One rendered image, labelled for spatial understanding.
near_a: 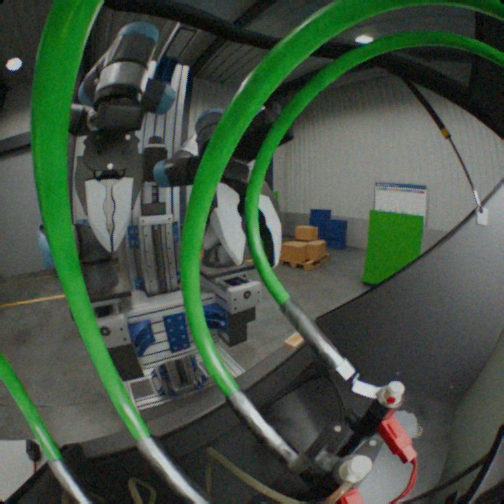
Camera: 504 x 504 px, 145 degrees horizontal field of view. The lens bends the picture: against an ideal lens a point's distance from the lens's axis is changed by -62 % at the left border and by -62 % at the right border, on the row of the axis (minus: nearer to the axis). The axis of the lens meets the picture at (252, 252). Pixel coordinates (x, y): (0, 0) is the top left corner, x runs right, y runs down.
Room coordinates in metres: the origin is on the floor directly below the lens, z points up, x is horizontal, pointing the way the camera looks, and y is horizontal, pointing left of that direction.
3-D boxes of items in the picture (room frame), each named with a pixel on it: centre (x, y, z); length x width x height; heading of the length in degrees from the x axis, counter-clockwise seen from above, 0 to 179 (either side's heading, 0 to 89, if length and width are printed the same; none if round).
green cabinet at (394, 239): (2.91, -2.53, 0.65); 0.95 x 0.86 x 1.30; 45
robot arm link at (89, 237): (0.52, 0.53, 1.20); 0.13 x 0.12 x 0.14; 155
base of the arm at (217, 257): (0.83, 0.14, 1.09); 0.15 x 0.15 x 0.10
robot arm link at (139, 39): (0.22, 0.19, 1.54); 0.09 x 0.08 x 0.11; 65
